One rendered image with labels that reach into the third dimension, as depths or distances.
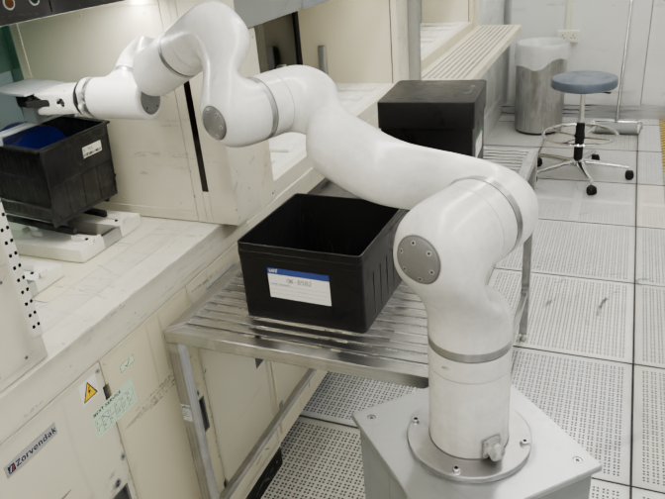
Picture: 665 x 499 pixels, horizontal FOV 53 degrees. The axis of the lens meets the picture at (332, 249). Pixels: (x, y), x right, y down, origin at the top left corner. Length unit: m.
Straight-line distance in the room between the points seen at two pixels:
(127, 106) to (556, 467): 1.01
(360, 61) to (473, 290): 2.17
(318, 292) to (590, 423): 1.26
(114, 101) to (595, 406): 1.76
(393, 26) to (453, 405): 2.07
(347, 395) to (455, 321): 1.54
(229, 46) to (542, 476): 0.79
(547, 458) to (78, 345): 0.82
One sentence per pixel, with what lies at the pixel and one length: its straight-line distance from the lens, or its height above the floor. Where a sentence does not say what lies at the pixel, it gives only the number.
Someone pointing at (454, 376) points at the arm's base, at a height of 0.92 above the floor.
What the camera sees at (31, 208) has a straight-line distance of 1.60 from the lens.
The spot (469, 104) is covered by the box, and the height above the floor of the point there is 1.01.
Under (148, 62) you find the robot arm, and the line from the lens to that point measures 1.26.
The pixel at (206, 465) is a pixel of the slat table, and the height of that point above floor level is 0.39.
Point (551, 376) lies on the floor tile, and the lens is 2.52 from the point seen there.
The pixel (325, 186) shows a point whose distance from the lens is 1.81.
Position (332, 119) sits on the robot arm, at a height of 1.25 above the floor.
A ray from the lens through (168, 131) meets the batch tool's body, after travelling 1.62.
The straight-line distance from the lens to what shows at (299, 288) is 1.35.
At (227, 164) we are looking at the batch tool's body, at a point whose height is 1.02.
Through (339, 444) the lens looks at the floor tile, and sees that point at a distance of 2.23.
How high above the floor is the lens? 1.50
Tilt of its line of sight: 26 degrees down
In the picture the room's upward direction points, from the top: 5 degrees counter-clockwise
